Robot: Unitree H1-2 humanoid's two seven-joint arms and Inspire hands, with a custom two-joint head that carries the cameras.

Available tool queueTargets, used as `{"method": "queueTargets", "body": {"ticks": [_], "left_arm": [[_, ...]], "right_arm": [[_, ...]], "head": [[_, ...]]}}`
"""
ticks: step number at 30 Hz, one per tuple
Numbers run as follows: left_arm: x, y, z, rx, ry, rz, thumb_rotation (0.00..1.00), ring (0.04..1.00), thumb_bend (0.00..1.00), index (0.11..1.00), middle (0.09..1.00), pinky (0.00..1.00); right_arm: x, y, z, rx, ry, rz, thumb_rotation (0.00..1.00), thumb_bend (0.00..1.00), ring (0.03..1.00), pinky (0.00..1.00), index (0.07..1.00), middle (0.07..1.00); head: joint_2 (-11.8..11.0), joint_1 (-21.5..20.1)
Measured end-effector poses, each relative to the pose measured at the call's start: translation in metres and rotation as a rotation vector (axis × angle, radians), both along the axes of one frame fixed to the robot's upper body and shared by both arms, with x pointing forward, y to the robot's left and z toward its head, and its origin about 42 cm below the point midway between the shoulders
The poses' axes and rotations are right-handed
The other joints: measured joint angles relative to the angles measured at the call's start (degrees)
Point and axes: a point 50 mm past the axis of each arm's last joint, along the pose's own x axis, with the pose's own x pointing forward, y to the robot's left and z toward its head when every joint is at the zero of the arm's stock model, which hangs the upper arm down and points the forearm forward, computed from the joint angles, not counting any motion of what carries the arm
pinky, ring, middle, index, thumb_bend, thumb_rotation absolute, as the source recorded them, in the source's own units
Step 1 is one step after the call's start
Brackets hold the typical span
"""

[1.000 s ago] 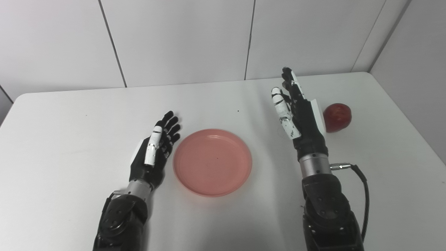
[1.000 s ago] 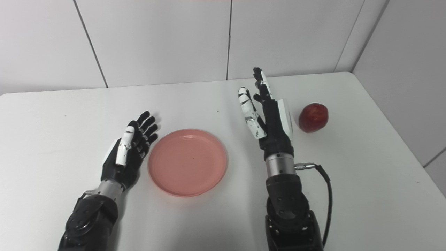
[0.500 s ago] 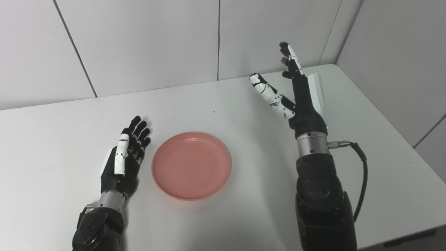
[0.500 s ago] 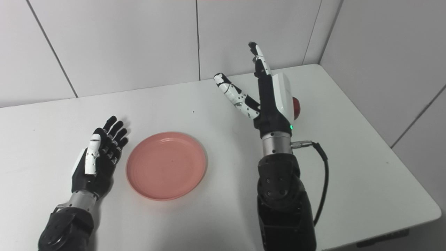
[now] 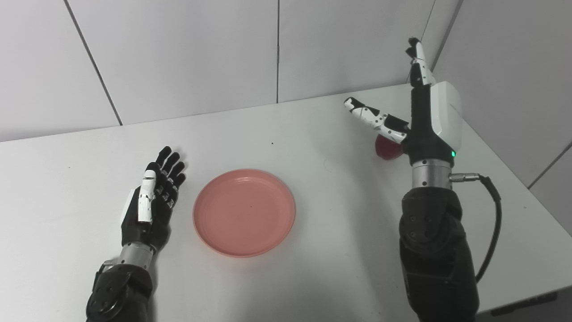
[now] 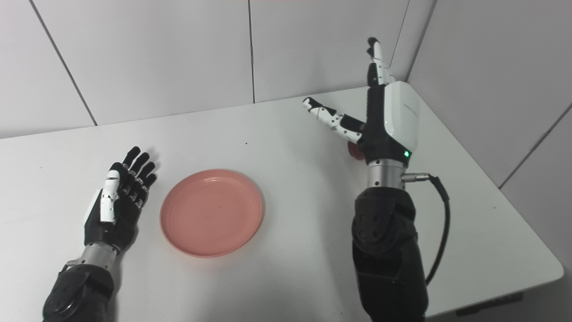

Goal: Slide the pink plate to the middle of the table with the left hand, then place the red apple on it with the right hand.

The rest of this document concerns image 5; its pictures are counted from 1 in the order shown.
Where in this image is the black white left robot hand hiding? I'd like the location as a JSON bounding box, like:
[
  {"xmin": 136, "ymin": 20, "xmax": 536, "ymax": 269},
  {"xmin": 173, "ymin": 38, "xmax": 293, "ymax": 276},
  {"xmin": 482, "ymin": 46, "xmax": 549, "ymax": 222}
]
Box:
[{"xmin": 121, "ymin": 146, "xmax": 186, "ymax": 252}]

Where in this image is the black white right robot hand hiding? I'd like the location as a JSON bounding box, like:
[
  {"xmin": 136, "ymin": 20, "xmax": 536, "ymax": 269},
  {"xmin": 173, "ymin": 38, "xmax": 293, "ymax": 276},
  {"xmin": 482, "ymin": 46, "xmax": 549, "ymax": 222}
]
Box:
[{"xmin": 344, "ymin": 38, "xmax": 463, "ymax": 167}]

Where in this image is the red apple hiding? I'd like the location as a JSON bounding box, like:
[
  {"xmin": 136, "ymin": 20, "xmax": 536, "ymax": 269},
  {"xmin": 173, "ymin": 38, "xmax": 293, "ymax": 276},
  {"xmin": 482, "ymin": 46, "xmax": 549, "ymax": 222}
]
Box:
[{"xmin": 374, "ymin": 134, "xmax": 405, "ymax": 161}]

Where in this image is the pink round plate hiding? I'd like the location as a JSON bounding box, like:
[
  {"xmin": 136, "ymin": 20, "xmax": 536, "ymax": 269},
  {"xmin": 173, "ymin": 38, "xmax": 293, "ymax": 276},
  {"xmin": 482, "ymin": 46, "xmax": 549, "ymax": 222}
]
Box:
[{"xmin": 193, "ymin": 169, "xmax": 296, "ymax": 258}]

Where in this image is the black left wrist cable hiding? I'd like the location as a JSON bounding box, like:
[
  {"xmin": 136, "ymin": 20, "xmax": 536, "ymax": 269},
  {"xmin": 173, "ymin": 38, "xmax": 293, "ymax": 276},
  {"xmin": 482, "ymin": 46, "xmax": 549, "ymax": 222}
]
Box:
[{"xmin": 92, "ymin": 259, "xmax": 115, "ymax": 287}]

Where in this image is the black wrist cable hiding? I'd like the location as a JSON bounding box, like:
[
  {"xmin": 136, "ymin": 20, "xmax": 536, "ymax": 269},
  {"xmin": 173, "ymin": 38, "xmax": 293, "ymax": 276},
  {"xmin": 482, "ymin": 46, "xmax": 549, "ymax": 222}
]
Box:
[
  {"xmin": 449, "ymin": 173, "xmax": 502, "ymax": 284},
  {"xmin": 92, "ymin": 259, "xmax": 115, "ymax": 287}
]

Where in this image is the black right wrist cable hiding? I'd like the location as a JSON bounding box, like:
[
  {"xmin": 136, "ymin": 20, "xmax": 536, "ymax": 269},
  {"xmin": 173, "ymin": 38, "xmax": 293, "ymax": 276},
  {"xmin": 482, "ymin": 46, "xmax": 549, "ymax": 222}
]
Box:
[{"xmin": 449, "ymin": 173, "xmax": 502, "ymax": 284}]

